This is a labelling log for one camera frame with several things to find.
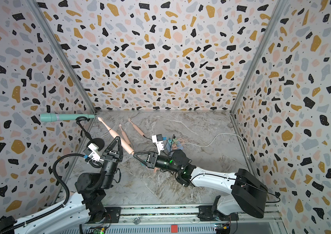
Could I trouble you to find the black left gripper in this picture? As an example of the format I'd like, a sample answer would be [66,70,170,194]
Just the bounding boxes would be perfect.
[101,139,126,193]

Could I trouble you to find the pink toothbrush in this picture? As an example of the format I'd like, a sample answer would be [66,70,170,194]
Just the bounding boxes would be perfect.
[98,117,134,155]
[119,124,131,146]
[128,119,145,137]

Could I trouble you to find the black charging cable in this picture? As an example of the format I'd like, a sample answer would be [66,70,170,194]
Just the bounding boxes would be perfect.
[143,134,178,153]

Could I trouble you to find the pink charging cable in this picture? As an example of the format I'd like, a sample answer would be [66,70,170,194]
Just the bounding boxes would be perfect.
[153,138,190,173]

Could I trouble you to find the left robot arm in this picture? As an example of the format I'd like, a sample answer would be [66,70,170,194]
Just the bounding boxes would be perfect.
[0,136,124,234]

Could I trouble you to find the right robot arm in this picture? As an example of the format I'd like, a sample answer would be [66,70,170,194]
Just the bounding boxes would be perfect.
[133,150,269,221]

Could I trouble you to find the blue power strip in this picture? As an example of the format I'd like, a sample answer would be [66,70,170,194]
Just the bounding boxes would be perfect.
[165,143,184,152]

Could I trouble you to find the red button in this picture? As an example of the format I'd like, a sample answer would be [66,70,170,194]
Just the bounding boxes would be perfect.
[171,225,178,233]

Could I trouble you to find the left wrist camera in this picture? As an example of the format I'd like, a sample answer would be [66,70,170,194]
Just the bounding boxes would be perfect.
[83,143,103,162]

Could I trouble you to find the metal base rail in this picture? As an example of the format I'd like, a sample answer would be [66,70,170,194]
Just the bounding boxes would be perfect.
[59,204,287,234]

